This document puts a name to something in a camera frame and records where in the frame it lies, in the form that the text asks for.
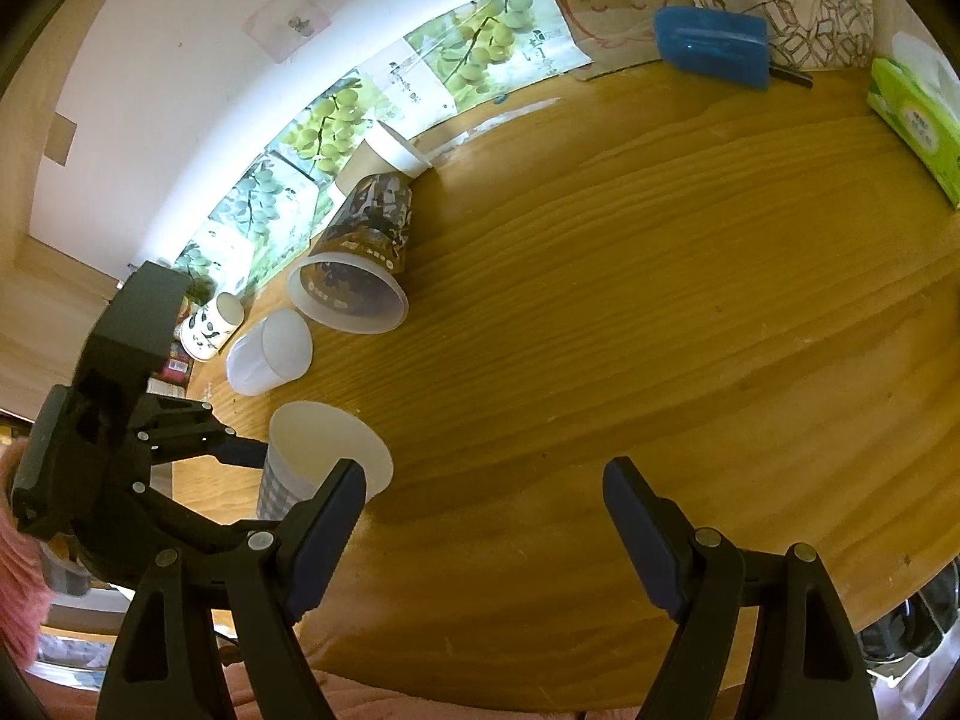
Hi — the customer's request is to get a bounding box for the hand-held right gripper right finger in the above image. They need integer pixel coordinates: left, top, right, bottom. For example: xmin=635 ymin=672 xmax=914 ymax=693
xmin=602 ymin=455 xmax=880 ymax=720

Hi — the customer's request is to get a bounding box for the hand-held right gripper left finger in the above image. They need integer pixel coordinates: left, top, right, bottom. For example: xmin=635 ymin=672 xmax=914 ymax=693
xmin=96 ymin=457 xmax=368 ymax=720

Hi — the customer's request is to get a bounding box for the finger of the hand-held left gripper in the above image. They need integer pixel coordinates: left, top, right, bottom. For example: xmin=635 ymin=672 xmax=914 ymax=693
xmin=112 ymin=484 xmax=283 ymax=580
xmin=135 ymin=394 xmax=269 ymax=472

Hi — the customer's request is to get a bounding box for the checkered translucent plastic cup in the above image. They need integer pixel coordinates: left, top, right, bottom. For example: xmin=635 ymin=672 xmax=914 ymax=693
xmin=256 ymin=401 xmax=395 ymax=522

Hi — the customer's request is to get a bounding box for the person's left forearm pink sleeve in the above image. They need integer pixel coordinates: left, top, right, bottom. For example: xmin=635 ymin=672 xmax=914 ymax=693
xmin=0 ymin=502 xmax=55 ymax=665

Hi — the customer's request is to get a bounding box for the white panda print cup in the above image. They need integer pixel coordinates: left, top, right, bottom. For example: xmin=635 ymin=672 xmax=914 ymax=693
xmin=178 ymin=292 xmax=246 ymax=361

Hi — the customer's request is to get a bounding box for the translucent white plastic cup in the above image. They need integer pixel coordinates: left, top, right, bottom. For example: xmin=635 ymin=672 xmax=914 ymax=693
xmin=226 ymin=307 xmax=313 ymax=395

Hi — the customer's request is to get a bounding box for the dark printed plastic cup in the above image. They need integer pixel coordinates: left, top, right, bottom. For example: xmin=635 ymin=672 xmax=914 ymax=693
xmin=288 ymin=172 xmax=416 ymax=335

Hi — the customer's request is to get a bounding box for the brown and white paper cup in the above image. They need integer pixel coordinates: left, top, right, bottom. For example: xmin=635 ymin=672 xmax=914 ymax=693
xmin=334 ymin=120 xmax=432 ymax=200

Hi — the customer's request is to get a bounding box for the black object under table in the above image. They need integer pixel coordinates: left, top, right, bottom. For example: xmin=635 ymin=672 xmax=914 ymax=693
xmin=855 ymin=559 xmax=960 ymax=672

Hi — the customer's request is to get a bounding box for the blue plastic case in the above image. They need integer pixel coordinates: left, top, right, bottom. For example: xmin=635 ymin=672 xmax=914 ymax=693
xmin=654 ymin=5 xmax=772 ymax=91

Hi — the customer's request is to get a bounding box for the green tissue box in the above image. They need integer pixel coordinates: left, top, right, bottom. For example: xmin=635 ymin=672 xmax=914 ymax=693
xmin=866 ymin=30 xmax=960 ymax=211

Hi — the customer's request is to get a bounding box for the brown cardboard with drawing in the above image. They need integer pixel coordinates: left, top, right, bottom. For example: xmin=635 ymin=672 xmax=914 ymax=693
xmin=543 ymin=0 xmax=707 ymax=82

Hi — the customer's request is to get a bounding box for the beige wall plate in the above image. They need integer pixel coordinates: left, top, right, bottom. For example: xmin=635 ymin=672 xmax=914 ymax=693
xmin=43 ymin=112 xmax=79 ymax=164

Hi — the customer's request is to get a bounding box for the translucent wall sheet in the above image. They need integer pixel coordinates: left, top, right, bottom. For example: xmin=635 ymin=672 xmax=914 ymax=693
xmin=246 ymin=0 xmax=335 ymax=65

